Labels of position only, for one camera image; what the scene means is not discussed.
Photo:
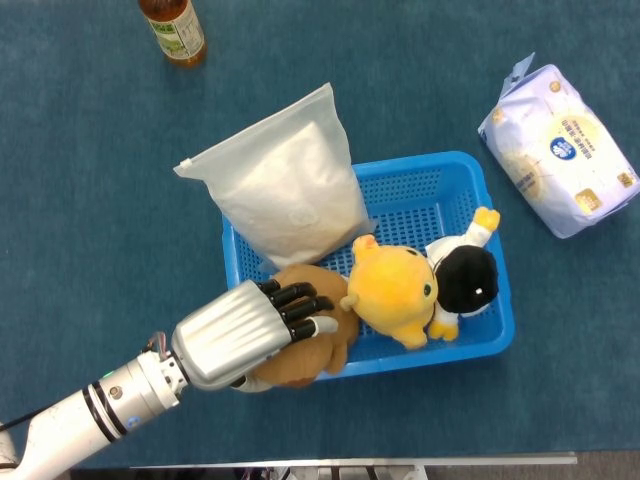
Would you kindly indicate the white frosted zip bag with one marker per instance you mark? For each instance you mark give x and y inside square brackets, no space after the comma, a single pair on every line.
[285,190]

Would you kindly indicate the brown plush toy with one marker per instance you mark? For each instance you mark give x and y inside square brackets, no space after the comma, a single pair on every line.
[340,340]

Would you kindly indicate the silver metal rail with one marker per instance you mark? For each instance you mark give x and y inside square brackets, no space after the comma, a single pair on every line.
[500,458]

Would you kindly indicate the black white plush toy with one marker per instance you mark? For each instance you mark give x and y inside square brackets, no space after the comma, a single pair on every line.
[470,285]

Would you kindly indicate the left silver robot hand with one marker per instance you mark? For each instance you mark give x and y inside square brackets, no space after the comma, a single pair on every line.
[225,330]

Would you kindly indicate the blue plastic basket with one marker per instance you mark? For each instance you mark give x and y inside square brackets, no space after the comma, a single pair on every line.
[425,210]

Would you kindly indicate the yellow plush toy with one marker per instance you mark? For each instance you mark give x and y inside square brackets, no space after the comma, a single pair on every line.
[390,290]

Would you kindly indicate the teal table cloth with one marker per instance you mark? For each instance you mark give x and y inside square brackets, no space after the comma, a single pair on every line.
[100,150]

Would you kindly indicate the amber tea bottle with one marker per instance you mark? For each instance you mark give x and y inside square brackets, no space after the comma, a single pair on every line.
[177,30]

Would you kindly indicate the white blue wipes pack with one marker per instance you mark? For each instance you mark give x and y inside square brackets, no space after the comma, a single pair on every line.
[555,150]

